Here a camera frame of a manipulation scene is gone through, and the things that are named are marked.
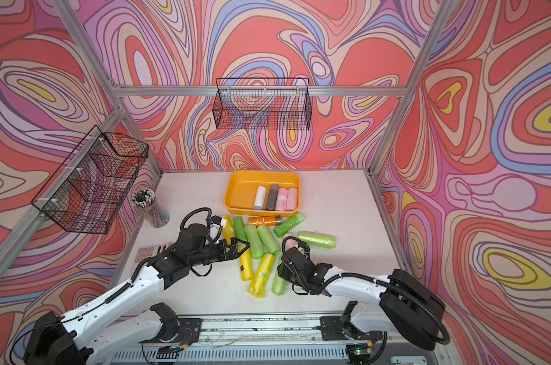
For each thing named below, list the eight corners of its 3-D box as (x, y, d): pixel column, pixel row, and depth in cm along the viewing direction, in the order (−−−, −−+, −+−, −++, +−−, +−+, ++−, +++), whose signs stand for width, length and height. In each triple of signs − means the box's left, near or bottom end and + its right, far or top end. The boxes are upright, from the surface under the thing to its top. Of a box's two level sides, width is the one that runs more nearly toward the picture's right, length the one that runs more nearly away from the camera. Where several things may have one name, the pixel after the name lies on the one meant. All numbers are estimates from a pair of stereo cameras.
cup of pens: (148, 228, 101) (127, 204, 86) (154, 213, 106) (135, 188, 92) (165, 228, 101) (147, 204, 86) (171, 213, 106) (155, 188, 92)
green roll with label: (279, 239, 95) (279, 236, 93) (273, 232, 97) (273, 230, 95) (305, 219, 101) (305, 217, 100) (299, 213, 103) (299, 211, 102)
